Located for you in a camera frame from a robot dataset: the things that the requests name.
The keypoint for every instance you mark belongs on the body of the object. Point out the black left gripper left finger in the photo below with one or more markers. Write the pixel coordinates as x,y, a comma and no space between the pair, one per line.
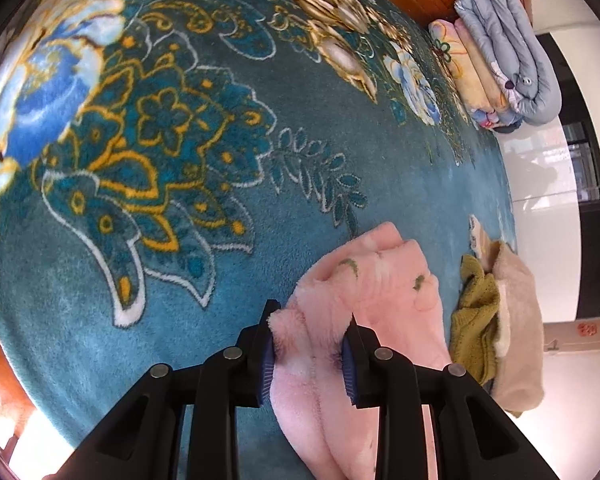
192,411

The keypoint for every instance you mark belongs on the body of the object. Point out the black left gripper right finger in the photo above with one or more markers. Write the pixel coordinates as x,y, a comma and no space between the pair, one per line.
433,417

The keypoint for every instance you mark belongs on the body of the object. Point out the pink floral fleece garment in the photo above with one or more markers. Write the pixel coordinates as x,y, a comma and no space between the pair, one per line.
382,282

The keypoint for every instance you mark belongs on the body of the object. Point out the beige fluffy sweater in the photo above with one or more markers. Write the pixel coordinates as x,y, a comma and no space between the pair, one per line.
518,382

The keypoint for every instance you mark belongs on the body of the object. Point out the mustard yellow knit sweater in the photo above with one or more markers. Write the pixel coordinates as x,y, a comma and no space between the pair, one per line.
474,323

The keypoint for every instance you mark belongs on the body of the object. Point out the cardboard box with red print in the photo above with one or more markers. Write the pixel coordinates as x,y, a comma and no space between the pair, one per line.
572,337

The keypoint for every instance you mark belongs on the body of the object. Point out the cream patterned folded cloth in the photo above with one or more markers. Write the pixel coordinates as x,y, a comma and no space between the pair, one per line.
479,240

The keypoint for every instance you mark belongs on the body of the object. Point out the blue floral bed blanket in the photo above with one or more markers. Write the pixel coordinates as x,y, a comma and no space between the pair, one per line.
169,166

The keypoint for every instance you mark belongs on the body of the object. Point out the yellow floral folded blanket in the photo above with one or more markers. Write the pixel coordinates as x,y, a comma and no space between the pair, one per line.
474,82

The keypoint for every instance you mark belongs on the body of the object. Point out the grey folded quilt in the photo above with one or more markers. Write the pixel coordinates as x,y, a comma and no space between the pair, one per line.
506,40

